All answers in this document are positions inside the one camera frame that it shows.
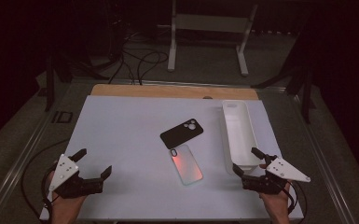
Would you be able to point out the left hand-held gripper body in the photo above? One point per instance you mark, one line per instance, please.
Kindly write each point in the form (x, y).
(65, 169)

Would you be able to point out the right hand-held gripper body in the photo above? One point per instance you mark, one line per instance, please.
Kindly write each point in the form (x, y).
(283, 170)

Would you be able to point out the white plastic bin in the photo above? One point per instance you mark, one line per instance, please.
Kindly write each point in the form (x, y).
(239, 133)

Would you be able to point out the translucent phone case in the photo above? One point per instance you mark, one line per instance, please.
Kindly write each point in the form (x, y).
(186, 165)

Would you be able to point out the black phone case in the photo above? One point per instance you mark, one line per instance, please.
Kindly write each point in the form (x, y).
(180, 134)

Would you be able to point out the person's right hand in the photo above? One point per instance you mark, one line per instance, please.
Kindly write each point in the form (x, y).
(276, 208)

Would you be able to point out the person's left hand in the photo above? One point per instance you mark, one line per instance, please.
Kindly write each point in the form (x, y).
(66, 210)

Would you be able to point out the white table mat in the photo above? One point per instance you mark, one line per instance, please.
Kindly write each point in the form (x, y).
(121, 140)

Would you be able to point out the black stand legs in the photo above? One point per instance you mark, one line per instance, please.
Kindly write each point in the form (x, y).
(306, 99)
(49, 87)

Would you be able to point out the dark table grommet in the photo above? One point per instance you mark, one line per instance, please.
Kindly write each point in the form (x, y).
(207, 97)

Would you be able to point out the white metal stand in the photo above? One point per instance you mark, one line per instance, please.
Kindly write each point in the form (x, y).
(171, 46)

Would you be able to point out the black floor bracket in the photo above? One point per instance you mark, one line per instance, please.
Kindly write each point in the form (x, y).
(55, 117)

